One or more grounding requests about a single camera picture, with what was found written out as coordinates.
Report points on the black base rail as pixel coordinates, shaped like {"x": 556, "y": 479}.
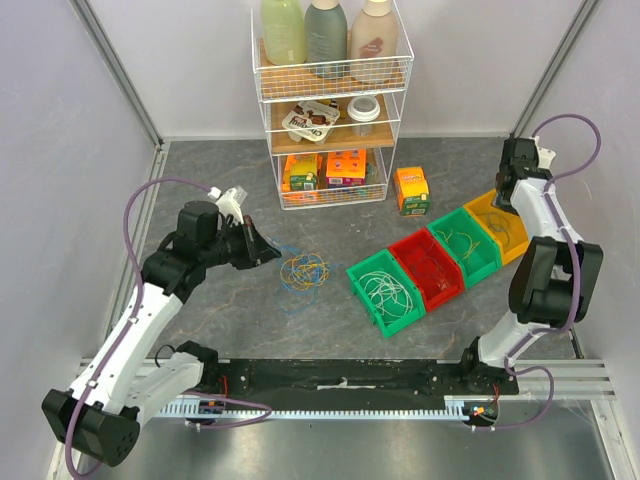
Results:
{"x": 332, "y": 385}

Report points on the white cable duct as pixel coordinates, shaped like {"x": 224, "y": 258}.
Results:
{"x": 197, "y": 408}

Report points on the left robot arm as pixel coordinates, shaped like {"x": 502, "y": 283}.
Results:
{"x": 102, "y": 413}

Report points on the yellow bin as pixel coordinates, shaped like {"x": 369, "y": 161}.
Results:
{"x": 506, "y": 229}

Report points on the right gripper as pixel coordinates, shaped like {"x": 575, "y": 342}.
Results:
{"x": 503, "y": 185}

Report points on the sponge box in rack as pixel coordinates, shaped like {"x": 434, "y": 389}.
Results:
{"x": 301, "y": 172}

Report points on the front green bin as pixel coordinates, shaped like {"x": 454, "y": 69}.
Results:
{"x": 391, "y": 299}

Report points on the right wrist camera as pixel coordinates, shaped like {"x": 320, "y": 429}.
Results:
{"x": 545, "y": 157}

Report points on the green bin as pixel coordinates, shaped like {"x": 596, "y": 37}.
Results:
{"x": 468, "y": 244}
{"x": 391, "y": 299}

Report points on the green sponges in rack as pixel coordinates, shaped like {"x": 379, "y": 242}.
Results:
{"x": 371, "y": 174}

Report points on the yogurt cup pack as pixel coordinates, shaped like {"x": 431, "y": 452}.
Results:
{"x": 310, "y": 120}

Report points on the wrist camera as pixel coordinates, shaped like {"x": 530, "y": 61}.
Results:
{"x": 545, "y": 157}
{"x": 229, "y": 202}

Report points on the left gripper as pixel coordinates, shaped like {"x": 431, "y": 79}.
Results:
{"x": 262, "y": 251}

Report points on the white wire shelf rack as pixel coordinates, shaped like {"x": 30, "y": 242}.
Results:
{"x": 279, "y": 88}

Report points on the red bin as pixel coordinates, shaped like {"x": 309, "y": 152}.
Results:
{"x": 430, "y": 267}

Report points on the light green bottle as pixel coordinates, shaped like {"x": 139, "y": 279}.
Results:
{"x": 283, "y": 32}

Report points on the sponge box on table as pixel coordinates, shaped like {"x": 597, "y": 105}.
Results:
{"x": 412, "y": 191}

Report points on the grey green bottle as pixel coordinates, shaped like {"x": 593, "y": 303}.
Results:
{"x": 326, "y": 38}

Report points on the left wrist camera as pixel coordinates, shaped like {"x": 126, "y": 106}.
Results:
{"x": 229, "y": 202}

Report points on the rear green bin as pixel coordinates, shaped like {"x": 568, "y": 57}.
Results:
{"x": 468, "y": 244}

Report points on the beige brown bottle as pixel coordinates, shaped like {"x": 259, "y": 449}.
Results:
{"x": 374, "y": 38}

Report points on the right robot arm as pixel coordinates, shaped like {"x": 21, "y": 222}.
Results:
{"x": 555, "y": 280}

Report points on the clear cup with lid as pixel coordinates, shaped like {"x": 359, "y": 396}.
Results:
{"x": 363, "y": 111}

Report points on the pink orange box in rack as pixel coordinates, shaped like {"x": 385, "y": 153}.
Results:
{"x": 346, "y": 168}

